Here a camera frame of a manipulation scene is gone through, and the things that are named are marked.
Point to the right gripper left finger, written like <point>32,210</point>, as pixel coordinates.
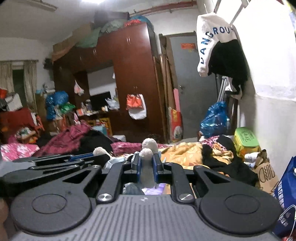
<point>118,175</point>

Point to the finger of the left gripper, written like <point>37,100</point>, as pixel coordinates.
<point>38,177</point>
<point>60,159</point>

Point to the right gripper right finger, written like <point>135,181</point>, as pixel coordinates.
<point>174,175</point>

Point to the yellow patterned blanket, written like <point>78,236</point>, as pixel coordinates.
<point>189,155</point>

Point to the maroon quilted jacket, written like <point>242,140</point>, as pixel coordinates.
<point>65,142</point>

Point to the black clothing pile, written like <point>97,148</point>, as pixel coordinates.
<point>237,169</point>

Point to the blue plastic bag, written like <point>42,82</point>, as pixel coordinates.
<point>216,120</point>

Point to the orange and white hanging bag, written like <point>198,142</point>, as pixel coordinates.
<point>135,105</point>

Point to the green lidded box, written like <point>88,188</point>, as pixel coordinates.
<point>245,142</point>

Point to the grey door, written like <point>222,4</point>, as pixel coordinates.
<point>196,93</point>

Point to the brown paper bag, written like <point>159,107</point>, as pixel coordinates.
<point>267,178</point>

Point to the blue shopping bag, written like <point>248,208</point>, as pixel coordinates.
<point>285,194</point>

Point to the dark red wooden wardrobe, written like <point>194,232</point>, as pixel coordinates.
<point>123,62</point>

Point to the white and black hoodie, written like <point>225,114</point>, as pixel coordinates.
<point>220,52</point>

